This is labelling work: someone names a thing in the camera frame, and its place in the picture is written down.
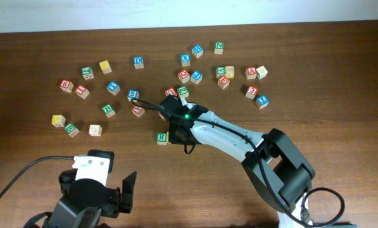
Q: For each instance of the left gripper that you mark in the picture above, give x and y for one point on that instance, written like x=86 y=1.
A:
x=119 y=201

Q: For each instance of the green R block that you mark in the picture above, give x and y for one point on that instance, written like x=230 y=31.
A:
x=162 y=139

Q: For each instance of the yellow S block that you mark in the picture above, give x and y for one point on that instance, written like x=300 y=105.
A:
x=168 y=137

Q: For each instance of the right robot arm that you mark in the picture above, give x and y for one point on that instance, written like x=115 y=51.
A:
x=278 y=171

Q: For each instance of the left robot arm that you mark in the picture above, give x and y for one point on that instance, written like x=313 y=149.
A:
x=85 y=196

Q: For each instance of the red U block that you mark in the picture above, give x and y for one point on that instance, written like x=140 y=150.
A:
x=170 y=92

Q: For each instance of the plain wooden block centre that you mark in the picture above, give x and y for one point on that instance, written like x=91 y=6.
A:
x=161 y=116

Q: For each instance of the plain wooden block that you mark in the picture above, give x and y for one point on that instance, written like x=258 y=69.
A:
x=95 y=130
x=161 y=116
x=261 y=72

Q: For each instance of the green Z block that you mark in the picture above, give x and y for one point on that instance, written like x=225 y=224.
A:
x=182 y=92

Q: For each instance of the red Q block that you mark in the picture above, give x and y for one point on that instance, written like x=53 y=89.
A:
x=184 y=76

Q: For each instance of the red Y block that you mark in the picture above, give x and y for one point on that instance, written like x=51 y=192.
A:
x=138 y=111

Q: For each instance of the blue P block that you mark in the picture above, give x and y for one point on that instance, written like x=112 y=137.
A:
x=196 y=77

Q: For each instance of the blue 5 block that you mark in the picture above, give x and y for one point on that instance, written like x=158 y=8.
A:
x=132 y=94

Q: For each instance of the blue X block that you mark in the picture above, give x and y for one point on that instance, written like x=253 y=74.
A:
x=185 y=60

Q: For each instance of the red E block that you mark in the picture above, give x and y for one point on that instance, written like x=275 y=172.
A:
x=223 y=82

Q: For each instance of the green V block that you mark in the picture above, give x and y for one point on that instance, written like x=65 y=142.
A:
x=220 y=71

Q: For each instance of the blue D block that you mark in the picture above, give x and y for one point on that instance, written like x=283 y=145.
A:
x=138 y=62

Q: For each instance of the blue H block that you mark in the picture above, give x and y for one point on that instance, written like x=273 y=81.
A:
x=197 y=51

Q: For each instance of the plain wooden block left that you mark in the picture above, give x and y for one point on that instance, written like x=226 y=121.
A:
x=95 y=130

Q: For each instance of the blue T block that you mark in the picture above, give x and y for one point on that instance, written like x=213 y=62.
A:
x=113 y=88

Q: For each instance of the yellow edged 8 block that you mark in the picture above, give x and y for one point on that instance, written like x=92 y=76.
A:
x=229 y=72

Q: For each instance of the green B block upper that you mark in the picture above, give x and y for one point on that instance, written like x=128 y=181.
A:
x=108 y=110

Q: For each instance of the green b block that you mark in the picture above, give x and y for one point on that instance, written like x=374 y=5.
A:
x=71 y=129
x=108 y=110

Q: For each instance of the green N block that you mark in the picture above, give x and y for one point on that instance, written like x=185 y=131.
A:
x=219 y=48

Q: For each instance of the green B block lower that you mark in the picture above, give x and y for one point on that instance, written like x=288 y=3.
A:
x=71 y=129

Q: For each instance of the red 3 block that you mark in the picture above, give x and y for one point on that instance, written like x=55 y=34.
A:
x=251 y=92

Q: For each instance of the yellow block top left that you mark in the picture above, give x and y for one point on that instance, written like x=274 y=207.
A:
x=105 y=66

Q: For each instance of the red A block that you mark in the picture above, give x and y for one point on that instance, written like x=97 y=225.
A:
x=251 y=72

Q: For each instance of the blue I block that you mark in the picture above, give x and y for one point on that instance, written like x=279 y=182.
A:
x=262 y=101

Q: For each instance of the plain wooden block right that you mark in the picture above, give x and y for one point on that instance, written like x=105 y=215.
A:
x=261 y=72

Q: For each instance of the green C block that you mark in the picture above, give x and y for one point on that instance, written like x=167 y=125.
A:
x=87 y=73

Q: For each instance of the red I block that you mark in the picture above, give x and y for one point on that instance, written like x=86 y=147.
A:
x=82 y=91

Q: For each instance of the yellow W block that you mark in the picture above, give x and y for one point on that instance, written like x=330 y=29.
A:
x=58 y=120

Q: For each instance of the red 6 block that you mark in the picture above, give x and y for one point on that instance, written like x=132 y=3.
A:
x=66 y=85

